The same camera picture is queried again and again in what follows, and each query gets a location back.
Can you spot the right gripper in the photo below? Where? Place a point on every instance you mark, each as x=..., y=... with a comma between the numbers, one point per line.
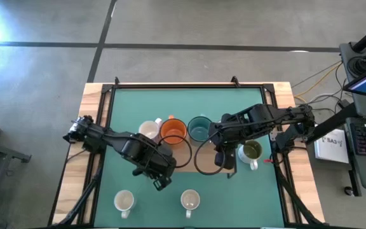
x=224, y=136

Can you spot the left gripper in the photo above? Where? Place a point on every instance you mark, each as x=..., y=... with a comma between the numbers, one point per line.
x=160, y=167

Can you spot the white mug green interior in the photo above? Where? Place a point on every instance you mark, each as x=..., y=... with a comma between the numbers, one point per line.
x=252, y=150

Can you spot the orange enamel mug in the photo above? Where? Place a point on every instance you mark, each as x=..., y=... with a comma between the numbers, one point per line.
x=173, y=130

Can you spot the white mug checkered pattern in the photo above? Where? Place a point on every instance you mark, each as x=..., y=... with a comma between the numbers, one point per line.
x=148, y=128

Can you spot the teal enamel mug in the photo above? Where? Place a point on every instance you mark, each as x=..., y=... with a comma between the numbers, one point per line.
x=199, y=128

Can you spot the white mug blue floral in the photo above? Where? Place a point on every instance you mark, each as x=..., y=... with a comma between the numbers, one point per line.
x=190, y=199

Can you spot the plain white mug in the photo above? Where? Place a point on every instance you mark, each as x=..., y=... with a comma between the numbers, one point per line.
x=124, y=201

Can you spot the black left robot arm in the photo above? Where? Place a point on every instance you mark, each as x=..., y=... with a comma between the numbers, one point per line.
x=113, y=138

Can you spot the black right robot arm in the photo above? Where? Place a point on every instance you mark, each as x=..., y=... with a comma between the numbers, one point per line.
x=265, y=116

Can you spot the green table mat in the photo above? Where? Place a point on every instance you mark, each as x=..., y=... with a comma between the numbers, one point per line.
x=249, y=197

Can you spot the white cardboard box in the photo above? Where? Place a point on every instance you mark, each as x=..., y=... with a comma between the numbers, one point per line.
x=330, y=146

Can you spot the black support bar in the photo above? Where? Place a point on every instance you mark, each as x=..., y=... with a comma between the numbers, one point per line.
x=335, y=122

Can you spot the black caster wheel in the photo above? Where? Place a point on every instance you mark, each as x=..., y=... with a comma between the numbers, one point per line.
x=349, y=191

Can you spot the grey equipment box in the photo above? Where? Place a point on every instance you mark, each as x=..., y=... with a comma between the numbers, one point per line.
x=345, y=52

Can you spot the black diagonal frame strut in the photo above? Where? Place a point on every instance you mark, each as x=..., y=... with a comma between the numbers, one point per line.
x=293, y=197
x=86, y=195

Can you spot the black frame clamp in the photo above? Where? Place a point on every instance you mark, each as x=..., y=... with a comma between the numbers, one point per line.
x=117, y=80
x=234, y=80

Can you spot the black metal table frame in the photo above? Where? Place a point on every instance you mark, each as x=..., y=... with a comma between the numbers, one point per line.
x=186, y=86

